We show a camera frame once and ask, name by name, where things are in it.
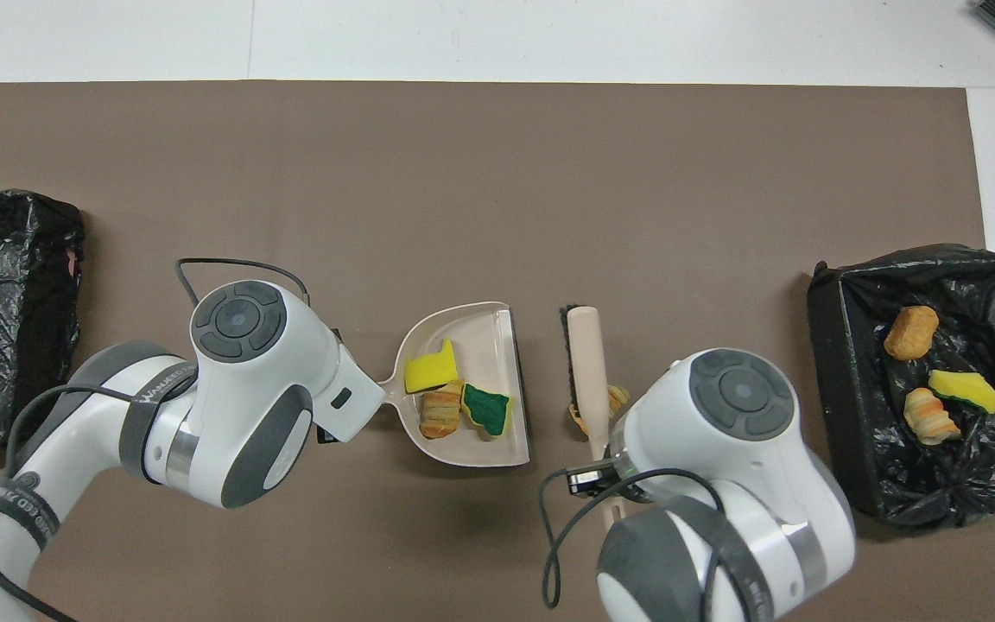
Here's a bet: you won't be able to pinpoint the pale cream bread chunk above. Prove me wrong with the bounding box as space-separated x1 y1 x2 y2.
568 384 631 435

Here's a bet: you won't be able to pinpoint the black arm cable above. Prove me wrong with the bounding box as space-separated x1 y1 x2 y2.
538 466 727 611
0 257 313 622

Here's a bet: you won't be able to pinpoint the yellow sponge wedge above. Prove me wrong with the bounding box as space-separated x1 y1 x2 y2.
928 370 995 416

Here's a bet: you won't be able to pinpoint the beige plastic dustpan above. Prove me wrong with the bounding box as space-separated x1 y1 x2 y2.
377 301 534 470

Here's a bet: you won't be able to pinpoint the green and yellow sponge piece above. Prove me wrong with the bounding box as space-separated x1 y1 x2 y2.
459 383 513 442

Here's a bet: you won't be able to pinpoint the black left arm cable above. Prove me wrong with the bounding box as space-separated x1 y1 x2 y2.
0 257 313 622

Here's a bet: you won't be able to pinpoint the striped orange croissant piece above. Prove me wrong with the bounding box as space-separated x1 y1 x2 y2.
417 379 465 441
903 387 963 446

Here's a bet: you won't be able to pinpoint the bin with knotted black bag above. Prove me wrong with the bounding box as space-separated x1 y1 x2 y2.
806 243 995 530

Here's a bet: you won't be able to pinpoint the brown table mat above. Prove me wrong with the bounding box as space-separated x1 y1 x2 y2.
0 80 995 622

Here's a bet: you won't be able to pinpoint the brown bread roll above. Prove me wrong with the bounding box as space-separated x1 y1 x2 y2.
884 306 940 361

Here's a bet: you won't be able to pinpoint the notched yellow sponge piece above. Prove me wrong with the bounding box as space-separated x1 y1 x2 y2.
402 337 460 396

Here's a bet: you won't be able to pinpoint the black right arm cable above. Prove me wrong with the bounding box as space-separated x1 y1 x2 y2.
538 466 727 611

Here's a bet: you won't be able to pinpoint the beige hand brush black bristles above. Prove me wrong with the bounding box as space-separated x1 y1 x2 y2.
559 304 630 533

